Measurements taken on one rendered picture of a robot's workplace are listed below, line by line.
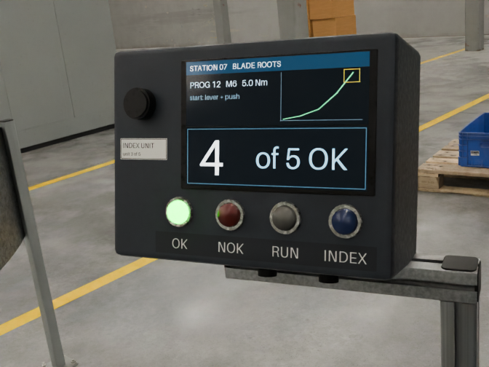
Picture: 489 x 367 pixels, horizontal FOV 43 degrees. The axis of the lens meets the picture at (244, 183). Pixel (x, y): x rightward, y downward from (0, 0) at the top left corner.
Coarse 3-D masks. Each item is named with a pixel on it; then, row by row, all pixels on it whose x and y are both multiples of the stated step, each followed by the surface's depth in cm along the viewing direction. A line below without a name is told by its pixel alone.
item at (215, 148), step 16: (192, 128) 54; (208, 128) 53; (224, 128) 53; (192, 144) 54; (208, 144) 53; (224, 144) 53; (192, 160) 54; (208, 160) 53; (224, 160) 53; (192, 176) 54; (208, 176) 53; (224, 176) 53
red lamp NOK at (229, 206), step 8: (224, 200) 53; (232, 200) 52; (224, 208) 52; (232, 208) 52; (240, 208) 52; (216, 216) 53; (224, 216) 52; (232, 216) 52; (240, 216) 52; (224, 224) 52; (232, 224) 52; (240, 224) 52
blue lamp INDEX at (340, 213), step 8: (336, 208) 49; (344, 208) 48; (352, 208) 48; (336, 216) 48; (344, 216) 48; (352, 216) 48; (360, 216) 48; (336, 224) 48; (344, 224) 48; (352, 224) 48; (360, 224) 48; (336, 232) 49; (344, 232) 48; (352, 232) 48
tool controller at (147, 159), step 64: (128, 64) 57; (192, 64) 54; (256, 64) 51; (320, 64) 49; (384, 64) 47; (128, 128) 57; (256, 128) 51; (320, 128) 49; (384, 128) 47; (128, 192) 57; (192, 192) 54; (256, 192) 52; (320, 192) 49; (384, 192) 47; (192, 256) 55; (256, 256) 52; (320, 256) 50; (384, 256) 47
